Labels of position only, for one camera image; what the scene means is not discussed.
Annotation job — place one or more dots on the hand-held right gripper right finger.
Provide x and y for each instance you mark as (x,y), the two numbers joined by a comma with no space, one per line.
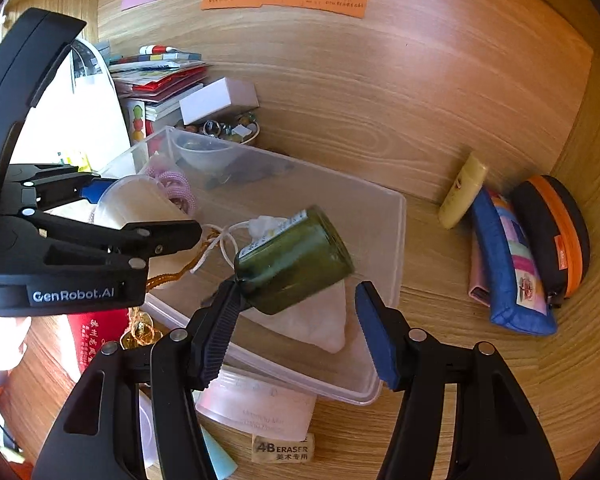
(377,340)

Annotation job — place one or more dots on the black orange zipper case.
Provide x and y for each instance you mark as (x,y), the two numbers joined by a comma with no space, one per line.
(545,230)

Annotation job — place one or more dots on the wooden desktop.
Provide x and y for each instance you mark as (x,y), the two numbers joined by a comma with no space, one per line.
(445,360)

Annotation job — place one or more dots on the yellow cream tube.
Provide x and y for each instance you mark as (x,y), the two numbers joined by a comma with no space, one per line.
(460,195)

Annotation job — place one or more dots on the red booklet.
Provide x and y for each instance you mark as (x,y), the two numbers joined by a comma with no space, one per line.
(97,340)

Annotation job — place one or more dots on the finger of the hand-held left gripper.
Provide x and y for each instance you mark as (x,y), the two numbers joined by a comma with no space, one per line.
(92,190)
(165,240)

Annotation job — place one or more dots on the stack of books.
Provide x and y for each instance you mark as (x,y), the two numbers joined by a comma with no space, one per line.
(155,80)

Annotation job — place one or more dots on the beige cone cup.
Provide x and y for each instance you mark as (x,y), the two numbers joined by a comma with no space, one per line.
(140,205)

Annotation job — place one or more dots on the green glass jar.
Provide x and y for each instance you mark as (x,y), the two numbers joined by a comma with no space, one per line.
(290,265)

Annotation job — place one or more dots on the white cardboard box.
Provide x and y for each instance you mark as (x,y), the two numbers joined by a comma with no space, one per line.
(215,100)

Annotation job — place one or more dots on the white cloth pouch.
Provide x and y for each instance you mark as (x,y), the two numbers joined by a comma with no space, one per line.
(320,325)

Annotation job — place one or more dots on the clear plastic storage box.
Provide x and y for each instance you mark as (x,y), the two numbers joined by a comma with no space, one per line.
(330,195)

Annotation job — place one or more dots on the bowl of trinkets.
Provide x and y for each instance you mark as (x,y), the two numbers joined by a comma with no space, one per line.
(240,131)

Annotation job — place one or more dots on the white eraser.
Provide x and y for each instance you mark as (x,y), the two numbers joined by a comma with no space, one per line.
(282,447)

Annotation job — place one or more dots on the pink wallet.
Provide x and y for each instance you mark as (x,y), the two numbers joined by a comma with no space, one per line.
(479,280)

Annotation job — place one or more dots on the small clear bowl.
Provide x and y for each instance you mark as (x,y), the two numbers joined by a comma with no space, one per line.
(202,152)

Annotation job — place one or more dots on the gold ornament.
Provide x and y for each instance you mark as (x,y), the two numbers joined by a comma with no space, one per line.
(140,330)

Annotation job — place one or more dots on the blue patchwork pencil case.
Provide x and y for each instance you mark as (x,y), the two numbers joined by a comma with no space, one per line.
(510,265)

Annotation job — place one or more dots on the red white marker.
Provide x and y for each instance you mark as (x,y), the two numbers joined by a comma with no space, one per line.
(157,50)

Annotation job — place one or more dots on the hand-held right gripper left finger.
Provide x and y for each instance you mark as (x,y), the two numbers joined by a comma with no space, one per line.
(215,340)

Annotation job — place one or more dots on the white round lidded container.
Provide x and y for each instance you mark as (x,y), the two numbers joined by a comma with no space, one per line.
(260,405)

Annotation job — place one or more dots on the white rounded appliance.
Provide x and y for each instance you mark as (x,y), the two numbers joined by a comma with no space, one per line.
(95,110)

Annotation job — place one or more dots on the teal plastic case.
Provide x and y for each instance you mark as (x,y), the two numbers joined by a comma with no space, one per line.
(219,455)

